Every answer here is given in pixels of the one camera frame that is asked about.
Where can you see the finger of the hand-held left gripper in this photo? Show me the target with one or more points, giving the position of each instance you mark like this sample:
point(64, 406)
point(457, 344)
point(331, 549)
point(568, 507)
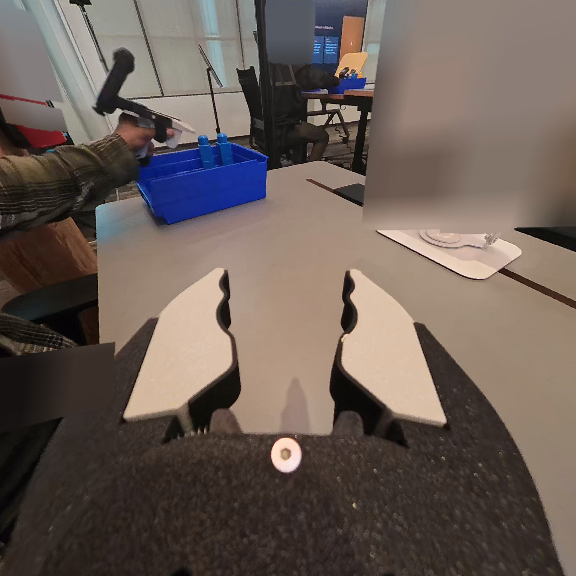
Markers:
point(184, 127)
point(174, 141)

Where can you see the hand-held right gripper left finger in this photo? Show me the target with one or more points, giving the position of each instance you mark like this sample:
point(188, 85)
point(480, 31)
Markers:
point(184, 360)

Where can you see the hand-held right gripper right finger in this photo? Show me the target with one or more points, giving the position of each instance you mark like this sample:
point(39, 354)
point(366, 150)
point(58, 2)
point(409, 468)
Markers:
point(391, 364)

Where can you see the cluster of block towers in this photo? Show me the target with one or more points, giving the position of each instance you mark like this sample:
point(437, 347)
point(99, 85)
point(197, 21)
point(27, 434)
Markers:
point(216, 153)

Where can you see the blue plastic bin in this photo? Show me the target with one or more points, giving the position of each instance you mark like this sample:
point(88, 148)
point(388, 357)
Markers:
point(202, 193)

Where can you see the person's left forearm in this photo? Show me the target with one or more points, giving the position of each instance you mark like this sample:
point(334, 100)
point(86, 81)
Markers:
point(67, 180)

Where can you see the person's left hand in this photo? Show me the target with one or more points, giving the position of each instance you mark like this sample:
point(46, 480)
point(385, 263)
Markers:
point(135, 137)

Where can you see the black light stand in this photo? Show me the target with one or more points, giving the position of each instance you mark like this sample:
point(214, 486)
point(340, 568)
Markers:
point(90, 36)

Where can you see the black music stand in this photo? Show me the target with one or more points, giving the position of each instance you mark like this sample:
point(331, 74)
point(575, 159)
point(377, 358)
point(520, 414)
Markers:
point(211, 81)

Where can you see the black mesh office chair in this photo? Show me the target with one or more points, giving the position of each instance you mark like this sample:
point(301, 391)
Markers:
point(252, 108)

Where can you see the red canister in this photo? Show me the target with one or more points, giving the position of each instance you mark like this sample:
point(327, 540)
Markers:
point(42, 137)

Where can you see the white document holder stand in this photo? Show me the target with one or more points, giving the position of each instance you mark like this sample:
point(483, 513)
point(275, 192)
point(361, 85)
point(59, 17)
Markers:
point(472, 256)

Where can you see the black armrest chair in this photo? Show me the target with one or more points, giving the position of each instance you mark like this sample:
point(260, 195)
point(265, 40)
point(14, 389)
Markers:
point(54, 301)

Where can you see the distant blue bin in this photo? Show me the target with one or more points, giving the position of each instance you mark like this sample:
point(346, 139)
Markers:
point(346, 84)

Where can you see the distant wooden desk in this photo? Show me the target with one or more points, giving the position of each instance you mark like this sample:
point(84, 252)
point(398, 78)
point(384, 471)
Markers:
point(355, 96)

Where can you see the yellow document board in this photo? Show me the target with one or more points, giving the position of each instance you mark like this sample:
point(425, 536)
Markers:
point(353, 63)

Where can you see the wooden post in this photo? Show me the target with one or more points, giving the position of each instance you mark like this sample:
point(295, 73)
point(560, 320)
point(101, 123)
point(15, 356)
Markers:
point(45, 256)

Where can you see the wall display screen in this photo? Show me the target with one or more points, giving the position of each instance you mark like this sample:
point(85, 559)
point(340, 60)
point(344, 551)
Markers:
point(333, 36)

